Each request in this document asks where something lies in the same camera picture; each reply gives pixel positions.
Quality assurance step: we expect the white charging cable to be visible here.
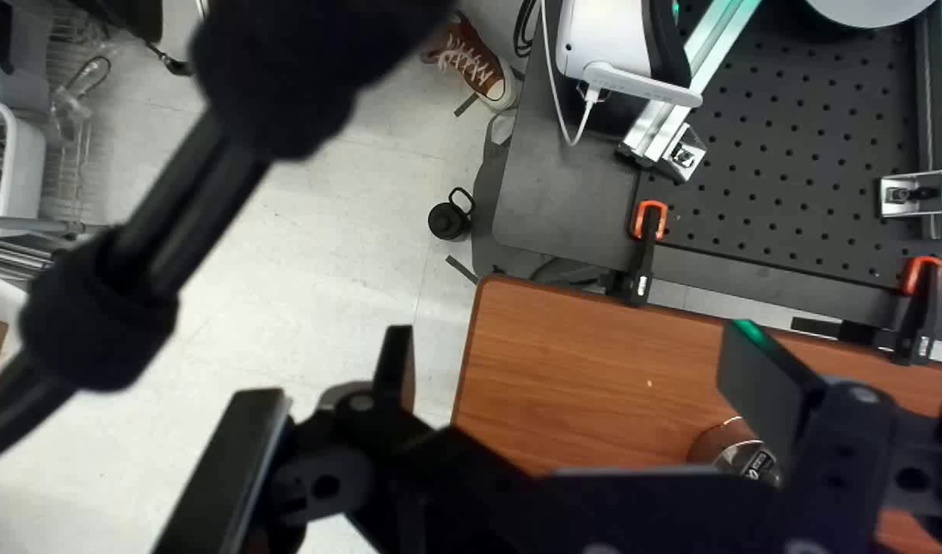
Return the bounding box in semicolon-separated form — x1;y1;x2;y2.
536;0;605;146

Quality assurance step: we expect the red canvas sneaker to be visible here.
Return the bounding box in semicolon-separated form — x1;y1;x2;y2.
417;17;521;110

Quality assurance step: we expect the black round bottle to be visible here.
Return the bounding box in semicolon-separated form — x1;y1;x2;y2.
425;184;481;243

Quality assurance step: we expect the black perforated breadboard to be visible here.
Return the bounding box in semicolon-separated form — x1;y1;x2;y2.
635;0;942;290

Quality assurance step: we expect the black orange bar clamp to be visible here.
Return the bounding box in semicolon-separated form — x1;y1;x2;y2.
790;251;942;365
605;197;675;309

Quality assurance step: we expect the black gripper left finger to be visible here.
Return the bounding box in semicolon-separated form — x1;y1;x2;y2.
149;322;417;554

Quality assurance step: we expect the small steel pot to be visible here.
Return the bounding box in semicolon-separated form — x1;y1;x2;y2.
682;411;790;490

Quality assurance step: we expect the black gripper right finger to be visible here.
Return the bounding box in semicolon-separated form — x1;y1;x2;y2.
716;316;897;554

